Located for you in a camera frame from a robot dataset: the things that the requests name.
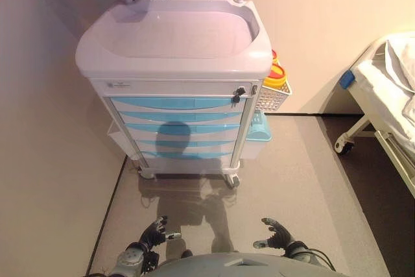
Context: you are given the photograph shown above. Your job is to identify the white hospital bed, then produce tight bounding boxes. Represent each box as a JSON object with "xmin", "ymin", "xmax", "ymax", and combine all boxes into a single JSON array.
[{"xmin": 333, "ymin": 32, "xmax": 415, "ymax": 200}]

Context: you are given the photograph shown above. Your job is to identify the white bed blanket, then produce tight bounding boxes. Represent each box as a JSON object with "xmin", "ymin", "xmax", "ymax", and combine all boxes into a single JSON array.
[{"xmin": 384, "ymin": 35, "xmax": 415, "ymax": 122}]

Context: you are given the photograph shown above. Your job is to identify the white medical cart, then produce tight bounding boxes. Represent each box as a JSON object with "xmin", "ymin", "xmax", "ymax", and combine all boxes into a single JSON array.
[{"xmin": 75, "ymin": 0, "xmax": 274, "ymax": 190}]

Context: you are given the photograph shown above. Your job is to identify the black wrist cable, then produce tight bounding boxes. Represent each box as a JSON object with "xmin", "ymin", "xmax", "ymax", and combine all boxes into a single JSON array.
[{"xmin": 304, "ymin": 247, "xmax": 338, "ymax": 271}]

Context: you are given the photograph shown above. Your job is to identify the white bin blue lid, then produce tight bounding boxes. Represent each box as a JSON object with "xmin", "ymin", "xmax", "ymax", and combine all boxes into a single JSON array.
[{"xmin": 241, "ymin": 111, "xmax": 273, "ymax": 160}]

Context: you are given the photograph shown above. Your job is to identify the cart caster wheel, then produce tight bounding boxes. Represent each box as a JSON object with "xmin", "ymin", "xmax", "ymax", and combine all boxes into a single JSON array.
[{"xmin": 225, "ymin": 173, "xmax": 241, "ymax": 189}]

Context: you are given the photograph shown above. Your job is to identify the black cart keys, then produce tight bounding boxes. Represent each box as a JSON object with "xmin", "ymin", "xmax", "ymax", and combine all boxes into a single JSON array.
[{"xmin": 230, "ymin": 86, "xmax": 247, "ymax": 104}]

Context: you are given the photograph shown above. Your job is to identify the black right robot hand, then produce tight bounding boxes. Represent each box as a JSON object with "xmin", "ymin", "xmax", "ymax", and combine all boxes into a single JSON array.
[{"xmin": 252, "ymin": 217, "xmax": 296, "ymax": 258}]

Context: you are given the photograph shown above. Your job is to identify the white side bin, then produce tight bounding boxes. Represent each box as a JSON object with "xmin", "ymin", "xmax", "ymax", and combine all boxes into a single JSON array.
[{"xmin": 106, "ymin": 121, "xmax": 130, "ymax": 154}]

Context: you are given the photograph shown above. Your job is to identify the white perforated basket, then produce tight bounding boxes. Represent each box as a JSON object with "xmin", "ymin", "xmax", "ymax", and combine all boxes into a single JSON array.
[{"xmin": 255, "ymin": 78, "xmax": 294, "ymax": 114}]

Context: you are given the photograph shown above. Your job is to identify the blue bed clip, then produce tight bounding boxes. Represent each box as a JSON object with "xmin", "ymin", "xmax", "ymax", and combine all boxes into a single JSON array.
[{"xmin": 340, "ymin": 69, "xmax": 356, "ymax": 89}]

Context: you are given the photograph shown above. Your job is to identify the shallow drawer blue front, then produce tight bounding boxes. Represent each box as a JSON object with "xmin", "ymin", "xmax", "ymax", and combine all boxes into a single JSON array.
[
  {"xmin": 117, "ymin": 110, "xmax": 244, "ymax": 125},
  {"xmin": 131, "ymin": 137, "xmax": 239, "ymax": 151},
  {"xmin": 110, "ymin": 96, "xmax": 248, "ymax": 112},
  {"xmin": 137, "ymin": 149, "xmax": 236, "ymax": 162}
]

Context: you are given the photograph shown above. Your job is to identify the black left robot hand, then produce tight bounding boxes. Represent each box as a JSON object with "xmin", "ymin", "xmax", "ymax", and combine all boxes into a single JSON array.
[{"xmin": 139, "ymin": 215, "xmax": 182, "ymax": 248}]

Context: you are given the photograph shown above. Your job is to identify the bed caster wheel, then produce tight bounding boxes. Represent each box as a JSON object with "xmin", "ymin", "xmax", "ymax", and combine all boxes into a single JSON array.
[{"xmin": 335, "ymin": 139, "xmax": 356, "ymax": 156}]

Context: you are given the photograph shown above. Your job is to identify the grey robot torso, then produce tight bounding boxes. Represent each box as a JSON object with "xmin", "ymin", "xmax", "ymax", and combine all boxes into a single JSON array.
[{"xmin": 155, "ymin": 252, "xmax": 354, "ymax": 277}]

